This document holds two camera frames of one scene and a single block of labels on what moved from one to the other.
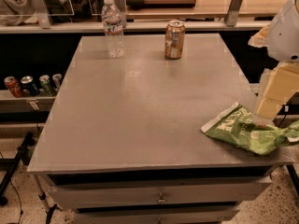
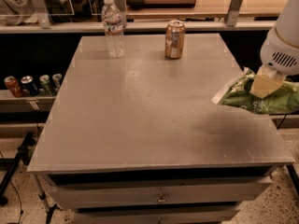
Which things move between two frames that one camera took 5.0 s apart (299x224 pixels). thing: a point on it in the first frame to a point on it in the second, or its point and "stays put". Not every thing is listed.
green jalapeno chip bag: (238, 126) to (282, 101)
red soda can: (13, 86) stays put
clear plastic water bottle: (114, 33) stays put
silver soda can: (56, 80) stays put
